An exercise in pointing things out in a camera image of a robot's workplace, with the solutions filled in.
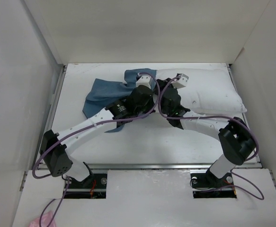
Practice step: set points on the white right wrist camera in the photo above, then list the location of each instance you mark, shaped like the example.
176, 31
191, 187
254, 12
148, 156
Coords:
180, 81

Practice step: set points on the aluminium front rail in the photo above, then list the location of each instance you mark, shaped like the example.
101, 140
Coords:
157, 166

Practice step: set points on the white pillow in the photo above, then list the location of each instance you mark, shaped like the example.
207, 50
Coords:
207, 91

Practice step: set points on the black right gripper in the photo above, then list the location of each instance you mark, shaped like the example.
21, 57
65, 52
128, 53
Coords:
168, 84

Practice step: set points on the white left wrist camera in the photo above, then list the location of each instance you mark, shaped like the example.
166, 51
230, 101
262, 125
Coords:
144, 80

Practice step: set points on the pink plastic bag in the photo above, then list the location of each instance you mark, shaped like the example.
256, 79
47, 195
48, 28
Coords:
43, 221

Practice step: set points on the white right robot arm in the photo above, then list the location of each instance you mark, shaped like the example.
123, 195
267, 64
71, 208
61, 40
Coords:
235, 138

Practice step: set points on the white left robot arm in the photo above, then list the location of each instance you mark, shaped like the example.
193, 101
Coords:
57, 148

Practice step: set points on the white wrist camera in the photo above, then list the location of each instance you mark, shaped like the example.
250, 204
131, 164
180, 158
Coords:
180, 81
144, 80

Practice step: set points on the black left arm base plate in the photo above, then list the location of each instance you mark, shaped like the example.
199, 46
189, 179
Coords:
96, 189

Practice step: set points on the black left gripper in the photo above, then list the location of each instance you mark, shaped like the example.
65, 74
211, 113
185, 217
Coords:
150, 110

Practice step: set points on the blue fabric pillowcase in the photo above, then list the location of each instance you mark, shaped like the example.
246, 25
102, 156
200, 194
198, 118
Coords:
104, 92

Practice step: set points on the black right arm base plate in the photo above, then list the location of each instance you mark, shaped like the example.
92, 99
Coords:
207, 186

